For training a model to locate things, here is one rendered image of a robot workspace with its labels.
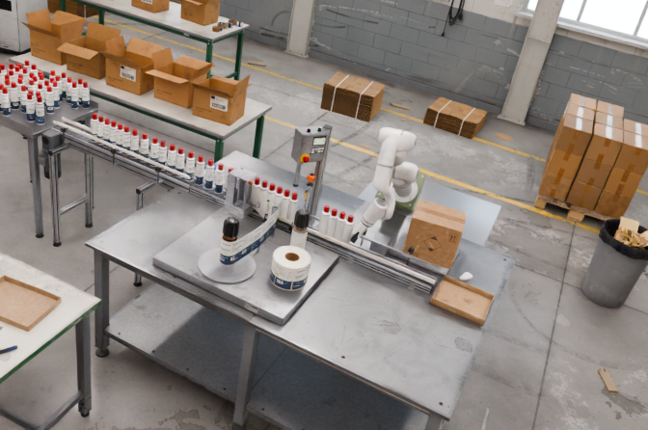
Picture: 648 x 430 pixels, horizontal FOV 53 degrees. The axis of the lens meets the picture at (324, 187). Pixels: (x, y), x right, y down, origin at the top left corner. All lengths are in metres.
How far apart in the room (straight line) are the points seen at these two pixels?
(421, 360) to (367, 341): 0.28
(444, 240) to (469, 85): 5.32
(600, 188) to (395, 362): 3.97
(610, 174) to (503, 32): 2.81
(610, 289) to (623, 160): 1.49
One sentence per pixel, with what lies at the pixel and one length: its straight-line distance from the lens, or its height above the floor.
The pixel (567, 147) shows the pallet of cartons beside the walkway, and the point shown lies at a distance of 6.63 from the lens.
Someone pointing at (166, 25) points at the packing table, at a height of 0.77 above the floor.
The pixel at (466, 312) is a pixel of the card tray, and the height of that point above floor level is 0.87.
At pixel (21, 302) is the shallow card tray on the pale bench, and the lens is 3.47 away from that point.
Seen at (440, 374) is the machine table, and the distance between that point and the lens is 3.28.
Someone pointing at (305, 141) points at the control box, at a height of 1.43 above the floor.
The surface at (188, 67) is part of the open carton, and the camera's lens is 5.73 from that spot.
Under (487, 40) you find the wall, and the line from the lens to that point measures 8.80.
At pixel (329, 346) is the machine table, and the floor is 0.83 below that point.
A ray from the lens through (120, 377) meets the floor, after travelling 4.16.
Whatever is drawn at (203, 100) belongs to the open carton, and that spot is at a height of 0.93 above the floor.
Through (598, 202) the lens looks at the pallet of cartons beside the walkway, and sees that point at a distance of 6.84.
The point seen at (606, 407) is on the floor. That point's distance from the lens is 4.86.
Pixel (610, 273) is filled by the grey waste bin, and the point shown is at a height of 0.32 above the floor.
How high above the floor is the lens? 3.02
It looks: 29 degrees down
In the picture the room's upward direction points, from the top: 11 degrees clockwise
